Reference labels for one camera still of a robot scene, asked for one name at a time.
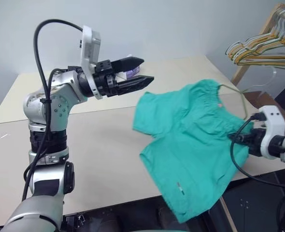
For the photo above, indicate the purple tissue box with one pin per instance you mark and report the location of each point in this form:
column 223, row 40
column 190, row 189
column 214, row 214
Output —
column 132, row 72

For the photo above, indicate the olive clothes hanger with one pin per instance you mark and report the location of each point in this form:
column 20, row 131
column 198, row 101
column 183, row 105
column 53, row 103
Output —
column 243, row 104

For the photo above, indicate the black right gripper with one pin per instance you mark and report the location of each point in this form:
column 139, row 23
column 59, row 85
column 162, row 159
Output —
column 253, row 142

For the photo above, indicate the green shorts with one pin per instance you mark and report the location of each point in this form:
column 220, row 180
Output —
column 193, row 135

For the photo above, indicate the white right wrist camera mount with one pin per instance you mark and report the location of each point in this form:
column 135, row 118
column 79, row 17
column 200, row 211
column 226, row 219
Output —
column 274, row 120

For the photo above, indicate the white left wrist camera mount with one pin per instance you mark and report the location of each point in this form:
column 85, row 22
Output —
column 87, row 48

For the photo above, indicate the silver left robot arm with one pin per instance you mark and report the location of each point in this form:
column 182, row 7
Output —
column 60, row 106

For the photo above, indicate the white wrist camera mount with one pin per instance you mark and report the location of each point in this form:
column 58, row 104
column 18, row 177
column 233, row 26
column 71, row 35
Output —
column 87, row 48
column 274, row 120

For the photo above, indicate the wooden clothes rack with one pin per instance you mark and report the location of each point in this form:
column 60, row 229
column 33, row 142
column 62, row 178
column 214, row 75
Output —
column 241, row 72

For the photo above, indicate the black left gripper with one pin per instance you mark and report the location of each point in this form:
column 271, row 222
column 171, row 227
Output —
column 105, row 79

